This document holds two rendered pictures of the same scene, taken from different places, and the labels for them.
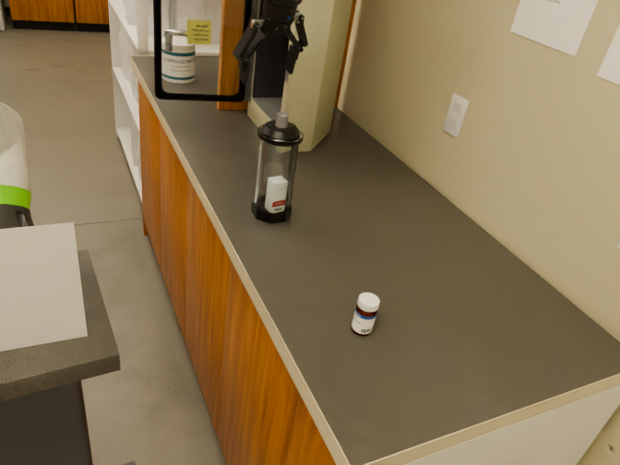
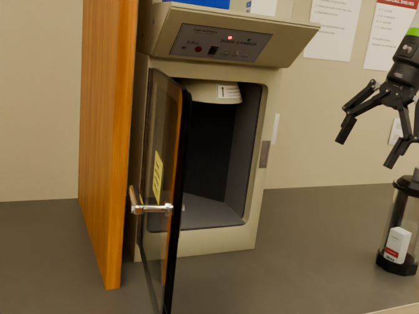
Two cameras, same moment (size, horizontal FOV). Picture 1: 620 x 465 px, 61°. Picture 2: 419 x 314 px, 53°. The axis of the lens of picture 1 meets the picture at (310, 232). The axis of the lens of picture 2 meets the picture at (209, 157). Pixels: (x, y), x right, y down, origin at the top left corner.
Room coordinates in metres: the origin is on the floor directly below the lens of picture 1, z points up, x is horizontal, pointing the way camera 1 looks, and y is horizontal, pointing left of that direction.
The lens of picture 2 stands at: (1.57, 1.14, 1.47)
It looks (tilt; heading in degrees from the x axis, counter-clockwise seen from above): 16 degrees down; 275
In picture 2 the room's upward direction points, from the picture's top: 7 degrees clockwise
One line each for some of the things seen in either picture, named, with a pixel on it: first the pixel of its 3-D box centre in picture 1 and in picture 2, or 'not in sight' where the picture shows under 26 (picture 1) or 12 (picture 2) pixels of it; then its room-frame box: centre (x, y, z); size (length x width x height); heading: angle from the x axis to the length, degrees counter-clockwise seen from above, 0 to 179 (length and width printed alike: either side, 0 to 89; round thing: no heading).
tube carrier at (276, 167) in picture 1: (276, 172); (406, 224); (1.15, 0.11, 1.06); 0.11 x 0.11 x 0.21
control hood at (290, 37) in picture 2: not in sight; (235, 39); (1.63, 0.27, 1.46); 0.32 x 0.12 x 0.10; 30
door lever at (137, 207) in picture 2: not in sight; (146, 199); (1.72, 0.53, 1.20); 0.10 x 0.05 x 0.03; 112
